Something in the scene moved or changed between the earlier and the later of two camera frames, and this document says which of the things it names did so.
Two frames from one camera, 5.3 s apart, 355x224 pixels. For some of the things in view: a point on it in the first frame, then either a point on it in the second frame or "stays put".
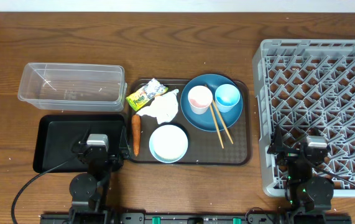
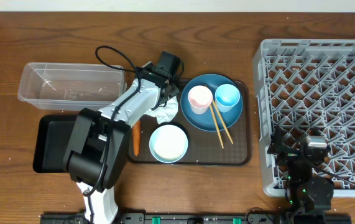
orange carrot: x=136 y=132 stays put
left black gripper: x=126 y=150 -> x=175 y=85
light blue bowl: x=168 y=143 stays put
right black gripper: x=276 y=146 stays put
